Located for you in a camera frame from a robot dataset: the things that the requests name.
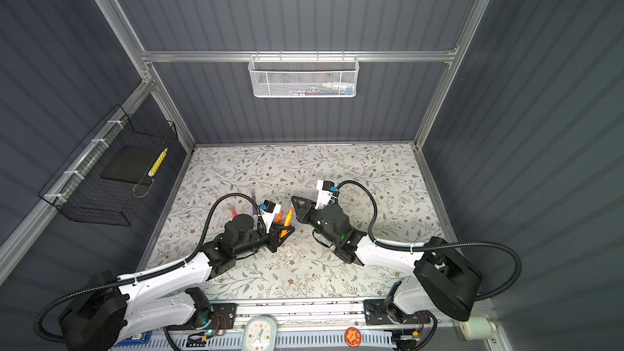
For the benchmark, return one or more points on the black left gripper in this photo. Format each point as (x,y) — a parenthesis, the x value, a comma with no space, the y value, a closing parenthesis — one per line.
(275,234)

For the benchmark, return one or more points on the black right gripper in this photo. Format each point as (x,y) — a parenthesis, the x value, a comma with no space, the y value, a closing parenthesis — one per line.
(314,210)

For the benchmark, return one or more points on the orange highlighter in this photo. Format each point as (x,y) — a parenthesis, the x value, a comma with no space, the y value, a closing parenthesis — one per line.
(279,217)
(287,222)

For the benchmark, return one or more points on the purple highlighter pen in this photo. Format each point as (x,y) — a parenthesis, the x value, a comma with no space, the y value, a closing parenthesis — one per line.
(255,206)

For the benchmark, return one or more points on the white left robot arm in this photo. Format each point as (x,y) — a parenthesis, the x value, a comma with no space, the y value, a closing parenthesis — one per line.
(166,295)

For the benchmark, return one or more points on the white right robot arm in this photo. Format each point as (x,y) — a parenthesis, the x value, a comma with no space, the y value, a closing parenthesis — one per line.
(441,278)

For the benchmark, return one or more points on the white analog clock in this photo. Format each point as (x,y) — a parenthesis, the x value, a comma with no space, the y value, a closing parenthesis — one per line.
(260,334)

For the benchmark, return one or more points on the red round sticker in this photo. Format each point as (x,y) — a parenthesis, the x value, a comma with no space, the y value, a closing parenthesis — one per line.
(353,337)

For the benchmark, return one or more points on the yellow highlighter in basket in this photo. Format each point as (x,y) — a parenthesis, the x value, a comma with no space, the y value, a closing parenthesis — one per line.
(157,163)

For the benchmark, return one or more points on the black pad in basket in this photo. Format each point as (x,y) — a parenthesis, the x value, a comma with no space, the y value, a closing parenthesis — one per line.
(130,164)

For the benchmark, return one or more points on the white tape roll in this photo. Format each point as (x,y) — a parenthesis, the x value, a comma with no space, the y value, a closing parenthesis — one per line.
(476,328)

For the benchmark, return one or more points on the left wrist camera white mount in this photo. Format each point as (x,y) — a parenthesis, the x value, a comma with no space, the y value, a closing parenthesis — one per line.
(269,213)

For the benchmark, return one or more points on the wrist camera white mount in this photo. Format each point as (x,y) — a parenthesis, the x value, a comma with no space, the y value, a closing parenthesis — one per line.
(269,213)
(327,193)

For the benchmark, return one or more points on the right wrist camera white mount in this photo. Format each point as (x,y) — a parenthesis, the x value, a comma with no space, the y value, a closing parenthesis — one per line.
(327,193)

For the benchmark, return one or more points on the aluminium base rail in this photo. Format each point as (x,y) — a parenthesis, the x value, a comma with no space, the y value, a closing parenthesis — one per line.
(321,325)

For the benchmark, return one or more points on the white wire basket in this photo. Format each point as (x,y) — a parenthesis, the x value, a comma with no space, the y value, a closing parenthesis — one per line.
(319,78)

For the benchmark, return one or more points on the black wire basket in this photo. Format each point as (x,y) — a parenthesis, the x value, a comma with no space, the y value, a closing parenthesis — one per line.
(108,182)

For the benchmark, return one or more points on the aluminium enclosure frame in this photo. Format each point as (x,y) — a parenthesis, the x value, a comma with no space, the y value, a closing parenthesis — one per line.
(151,82)

